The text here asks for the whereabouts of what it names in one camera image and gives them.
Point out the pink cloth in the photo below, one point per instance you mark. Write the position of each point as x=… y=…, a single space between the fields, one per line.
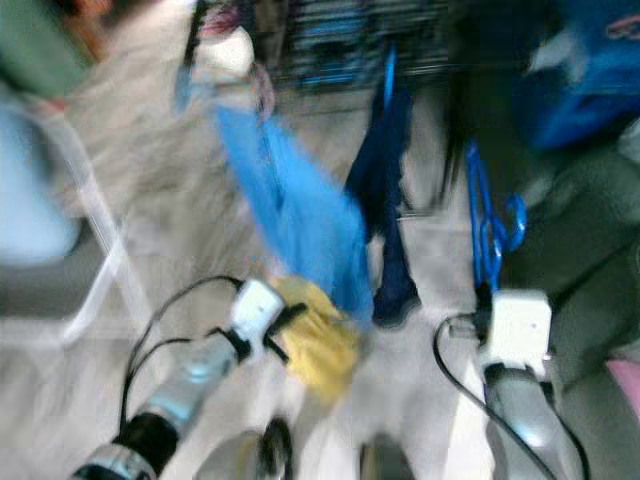
x=625 y=390

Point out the navy blue hooded garment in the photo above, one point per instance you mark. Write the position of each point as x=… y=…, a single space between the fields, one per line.
x=390 y=200

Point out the dark hanging garment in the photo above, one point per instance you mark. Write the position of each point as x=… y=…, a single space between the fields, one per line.
x=590 y=260

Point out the yellow knit garment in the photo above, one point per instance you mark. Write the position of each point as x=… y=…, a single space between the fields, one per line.
x=320 y=345

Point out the blue plastic hanger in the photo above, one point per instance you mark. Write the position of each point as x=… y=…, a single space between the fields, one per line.
x=389 y=75
x=475 y=200

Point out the royal blue fabric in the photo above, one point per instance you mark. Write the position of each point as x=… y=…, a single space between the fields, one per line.
x=580 y=100

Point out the light blue cushion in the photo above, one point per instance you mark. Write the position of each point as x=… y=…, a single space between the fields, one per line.
x=30 y=190

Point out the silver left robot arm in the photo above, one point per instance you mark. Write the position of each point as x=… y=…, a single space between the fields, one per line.
x=195 y=385

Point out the robot right leg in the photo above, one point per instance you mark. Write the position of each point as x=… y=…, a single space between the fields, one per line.
x=390 y=462

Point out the bright blue shirt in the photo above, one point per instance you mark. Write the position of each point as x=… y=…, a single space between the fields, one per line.
x=290 y=200

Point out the white folding chair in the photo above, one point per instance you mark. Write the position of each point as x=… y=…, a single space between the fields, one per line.
x=50 y=290

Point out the black metal clothes rack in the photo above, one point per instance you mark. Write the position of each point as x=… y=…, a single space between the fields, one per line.
x=350 y=40

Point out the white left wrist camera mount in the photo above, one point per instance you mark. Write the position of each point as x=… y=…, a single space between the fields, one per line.
x=257 y=310

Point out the person in green top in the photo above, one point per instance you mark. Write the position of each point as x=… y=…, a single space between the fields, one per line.
x=40 y=50

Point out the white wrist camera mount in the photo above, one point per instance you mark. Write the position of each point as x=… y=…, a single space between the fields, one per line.
x=515 y=330
x=257 y=310

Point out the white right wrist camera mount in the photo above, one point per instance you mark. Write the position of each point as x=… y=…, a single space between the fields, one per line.
x=515 y=330

